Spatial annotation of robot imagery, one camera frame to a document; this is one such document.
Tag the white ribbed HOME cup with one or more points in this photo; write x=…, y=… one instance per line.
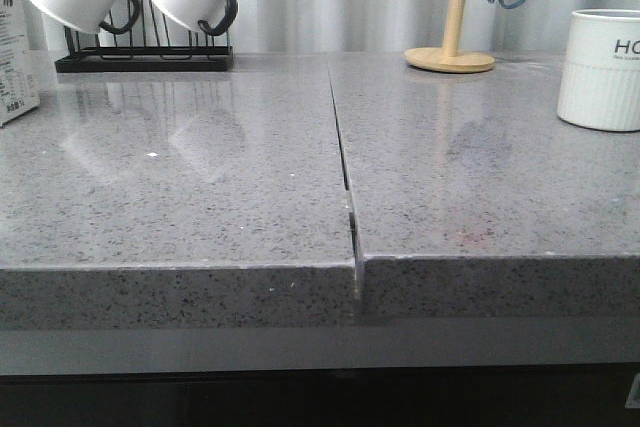
x=600, y=81

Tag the blue milk carton green cap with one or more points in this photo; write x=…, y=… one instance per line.
x=19, y=93

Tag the wooden mug tree stand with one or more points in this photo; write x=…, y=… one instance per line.
x=449, y=58

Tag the black wire mug rack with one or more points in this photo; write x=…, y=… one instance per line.
x=154, y=44

